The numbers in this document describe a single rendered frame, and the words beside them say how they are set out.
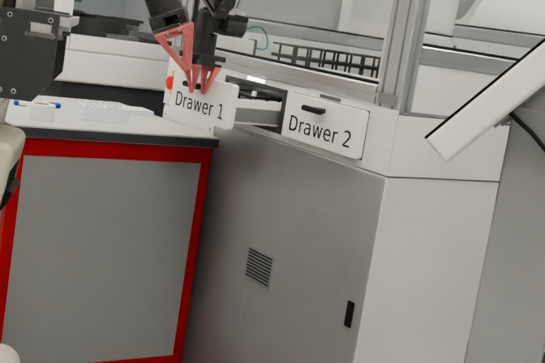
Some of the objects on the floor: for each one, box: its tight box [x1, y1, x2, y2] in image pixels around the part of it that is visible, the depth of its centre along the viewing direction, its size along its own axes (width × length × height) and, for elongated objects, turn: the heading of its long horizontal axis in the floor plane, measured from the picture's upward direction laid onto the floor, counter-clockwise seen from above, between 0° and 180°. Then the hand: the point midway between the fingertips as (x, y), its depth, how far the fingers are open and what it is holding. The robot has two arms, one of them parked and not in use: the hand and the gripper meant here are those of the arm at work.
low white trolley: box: [0, 96, 220, 363], centre depth 270 cm, size 58×62×76 cm
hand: (197, 90), depth 235 cm, fingers open, 3 cm apart
